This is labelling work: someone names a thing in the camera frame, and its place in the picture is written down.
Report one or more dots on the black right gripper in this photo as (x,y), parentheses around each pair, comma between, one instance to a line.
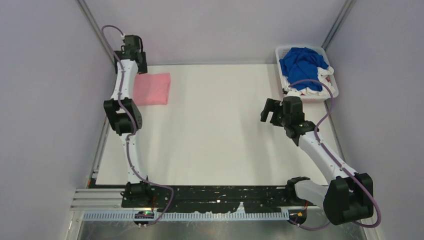
(272,105)

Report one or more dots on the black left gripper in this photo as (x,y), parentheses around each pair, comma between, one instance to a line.
(143,68)

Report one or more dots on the pink t shirt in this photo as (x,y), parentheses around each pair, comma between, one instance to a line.
(151,89)

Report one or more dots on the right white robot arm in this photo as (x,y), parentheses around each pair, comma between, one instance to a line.
(348,197)

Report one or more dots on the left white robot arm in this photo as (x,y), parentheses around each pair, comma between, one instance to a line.
(126,120)

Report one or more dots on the blue t shirt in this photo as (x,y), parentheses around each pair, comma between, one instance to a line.
(302,63)

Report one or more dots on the white t shirt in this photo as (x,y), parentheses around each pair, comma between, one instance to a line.
(326,82)

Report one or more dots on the aluminium frame rail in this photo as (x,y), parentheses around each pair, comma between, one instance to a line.
(105,204)

